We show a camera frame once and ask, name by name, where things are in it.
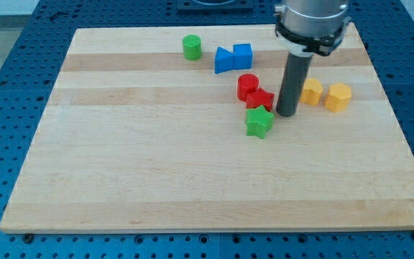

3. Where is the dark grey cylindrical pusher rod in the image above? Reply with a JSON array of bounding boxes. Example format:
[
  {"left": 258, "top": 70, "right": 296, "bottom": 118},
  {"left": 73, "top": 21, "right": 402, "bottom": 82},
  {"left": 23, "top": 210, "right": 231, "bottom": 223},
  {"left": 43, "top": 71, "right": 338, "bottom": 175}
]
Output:
[{"left": 275, "top": 53, "right": 313, "bottom": 117}]

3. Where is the green star block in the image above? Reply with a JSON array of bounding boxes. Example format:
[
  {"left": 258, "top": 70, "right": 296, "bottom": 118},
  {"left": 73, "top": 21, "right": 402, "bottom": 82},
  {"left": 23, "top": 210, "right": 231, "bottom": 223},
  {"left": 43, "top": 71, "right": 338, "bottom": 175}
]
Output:
[{"left": 245, "top": 105, "right": 275, "bottom": 139}]

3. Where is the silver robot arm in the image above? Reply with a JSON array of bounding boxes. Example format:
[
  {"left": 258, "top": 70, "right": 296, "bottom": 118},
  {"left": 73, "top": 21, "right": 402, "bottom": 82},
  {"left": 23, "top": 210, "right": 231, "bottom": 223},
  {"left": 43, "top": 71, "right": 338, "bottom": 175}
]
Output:
[{"left": 274, "top": 0, "right": 351, "bottom": 117}]

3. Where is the red star block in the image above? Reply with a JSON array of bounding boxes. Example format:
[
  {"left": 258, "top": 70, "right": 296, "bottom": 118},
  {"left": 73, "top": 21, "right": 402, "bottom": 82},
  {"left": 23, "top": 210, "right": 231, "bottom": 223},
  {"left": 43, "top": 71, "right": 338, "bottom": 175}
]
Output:
[{"left": 246, "top": 88, "right": 275, "bottom": 112}]

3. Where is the wooden board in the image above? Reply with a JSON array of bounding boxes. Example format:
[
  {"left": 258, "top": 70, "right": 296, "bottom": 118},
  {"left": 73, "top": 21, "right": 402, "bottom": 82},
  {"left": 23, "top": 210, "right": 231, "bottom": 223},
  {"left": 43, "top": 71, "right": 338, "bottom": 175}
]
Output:
[{"left": 0, "top": 24, "right": 414, "bottom": 234}]

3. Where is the yellow heart block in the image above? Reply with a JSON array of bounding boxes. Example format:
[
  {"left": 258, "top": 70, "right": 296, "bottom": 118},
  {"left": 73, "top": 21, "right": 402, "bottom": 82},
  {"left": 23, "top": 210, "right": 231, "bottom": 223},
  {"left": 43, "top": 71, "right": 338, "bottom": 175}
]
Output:
[{"left": 300, "top": 78, "right": 323, "bottom": 106}]

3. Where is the yellow hexagon block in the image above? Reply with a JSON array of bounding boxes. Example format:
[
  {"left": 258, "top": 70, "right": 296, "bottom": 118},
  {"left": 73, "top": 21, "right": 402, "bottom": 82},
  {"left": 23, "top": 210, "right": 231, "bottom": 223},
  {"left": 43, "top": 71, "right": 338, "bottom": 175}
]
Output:
[{"left": 324, "top": 83, "right": 352, "bottom": 112}]

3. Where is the red cylinder block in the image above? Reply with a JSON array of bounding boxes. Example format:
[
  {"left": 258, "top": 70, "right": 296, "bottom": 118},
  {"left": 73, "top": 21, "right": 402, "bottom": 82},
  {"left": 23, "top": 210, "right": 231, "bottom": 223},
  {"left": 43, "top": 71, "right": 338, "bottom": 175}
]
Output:
[{"left": 236, "top": 73, "right": 259, "bottom": 101}]

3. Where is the blue cube block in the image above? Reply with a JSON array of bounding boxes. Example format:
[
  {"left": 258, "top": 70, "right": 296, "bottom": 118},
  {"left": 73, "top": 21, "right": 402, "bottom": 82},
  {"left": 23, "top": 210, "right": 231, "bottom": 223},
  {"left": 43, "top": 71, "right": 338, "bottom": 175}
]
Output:
[{"left": 233, "top": 43, "right": 253, "bottom": 70}]

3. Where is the blue triangle block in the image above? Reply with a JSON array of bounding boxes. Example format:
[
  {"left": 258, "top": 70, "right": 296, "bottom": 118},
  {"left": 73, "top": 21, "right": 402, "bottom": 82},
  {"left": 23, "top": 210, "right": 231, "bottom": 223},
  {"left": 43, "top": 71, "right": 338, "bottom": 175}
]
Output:
[{"left": 214, "top": 47, "right": 234, "bottom": 74}]

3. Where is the green cylinder block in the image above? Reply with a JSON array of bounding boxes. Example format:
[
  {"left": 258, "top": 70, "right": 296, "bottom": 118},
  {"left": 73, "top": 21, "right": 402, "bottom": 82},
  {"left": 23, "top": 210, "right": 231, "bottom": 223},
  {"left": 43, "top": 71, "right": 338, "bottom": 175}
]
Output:
[{"left": 182, "top": 35, "right": 202, "bottom": 60}]

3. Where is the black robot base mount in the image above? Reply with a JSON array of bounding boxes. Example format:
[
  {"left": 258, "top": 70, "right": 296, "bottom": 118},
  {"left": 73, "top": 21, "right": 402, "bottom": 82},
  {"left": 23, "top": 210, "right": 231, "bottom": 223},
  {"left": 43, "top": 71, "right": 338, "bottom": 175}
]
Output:
[{"left": 175, "top": 0, "right": 254, "bottom": 13}]

